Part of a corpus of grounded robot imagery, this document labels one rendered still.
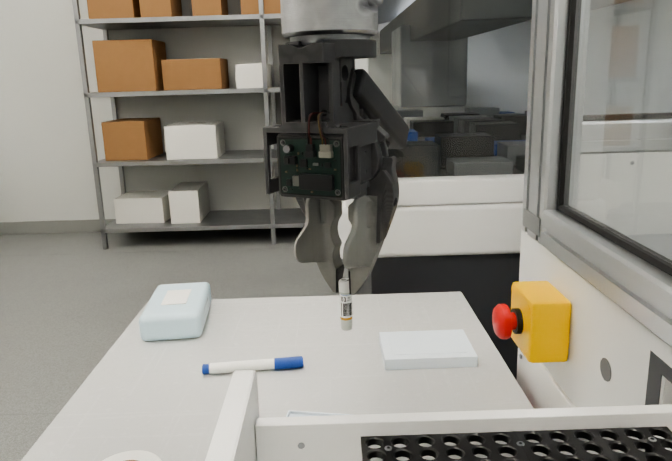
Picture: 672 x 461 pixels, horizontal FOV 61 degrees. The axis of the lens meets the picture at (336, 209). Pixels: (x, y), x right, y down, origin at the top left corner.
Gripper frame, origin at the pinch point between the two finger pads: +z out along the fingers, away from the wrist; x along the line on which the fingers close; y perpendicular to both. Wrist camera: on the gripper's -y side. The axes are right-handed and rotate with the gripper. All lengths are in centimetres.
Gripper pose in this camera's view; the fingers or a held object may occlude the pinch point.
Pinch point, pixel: (348, 275)
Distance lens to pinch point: 51.6
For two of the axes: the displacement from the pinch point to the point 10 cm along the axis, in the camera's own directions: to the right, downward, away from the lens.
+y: -4.3, 2.2, -8.8
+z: 0.3, 9.7, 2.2
